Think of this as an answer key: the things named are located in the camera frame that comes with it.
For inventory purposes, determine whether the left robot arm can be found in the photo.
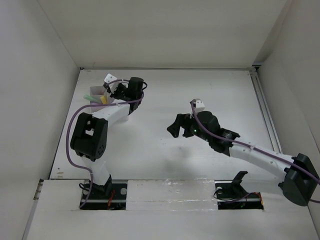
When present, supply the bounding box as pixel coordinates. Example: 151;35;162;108
70;74;148;199

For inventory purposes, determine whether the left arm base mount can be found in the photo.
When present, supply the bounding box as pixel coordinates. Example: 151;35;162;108
79;180;128;211

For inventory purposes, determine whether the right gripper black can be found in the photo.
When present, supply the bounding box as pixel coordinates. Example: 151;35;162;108
167;113;212;143

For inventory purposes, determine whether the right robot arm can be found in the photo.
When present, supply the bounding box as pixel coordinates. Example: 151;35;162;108
167;111;320;207

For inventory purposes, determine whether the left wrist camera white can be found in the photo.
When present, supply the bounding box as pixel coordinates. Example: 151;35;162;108
103;73;120;93

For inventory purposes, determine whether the white six-compartment organizer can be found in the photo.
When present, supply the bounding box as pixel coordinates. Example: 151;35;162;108
89;86;129;122

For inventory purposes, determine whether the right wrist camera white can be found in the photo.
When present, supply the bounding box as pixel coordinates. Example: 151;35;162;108
190;98;205;114

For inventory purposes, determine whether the yellow highlighter body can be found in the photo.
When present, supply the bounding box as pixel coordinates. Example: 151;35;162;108
100;96;108;105

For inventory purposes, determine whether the green highlighter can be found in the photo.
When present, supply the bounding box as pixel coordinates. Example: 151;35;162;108
83;94;101;104

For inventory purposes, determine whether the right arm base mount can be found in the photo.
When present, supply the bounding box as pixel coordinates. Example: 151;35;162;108
213;171;264;210

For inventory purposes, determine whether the aluminium rail right side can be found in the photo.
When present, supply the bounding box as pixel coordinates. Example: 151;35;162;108
248;64;283;153

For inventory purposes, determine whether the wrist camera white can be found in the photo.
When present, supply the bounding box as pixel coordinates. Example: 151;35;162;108
103;73;120;93
190;98;205;114

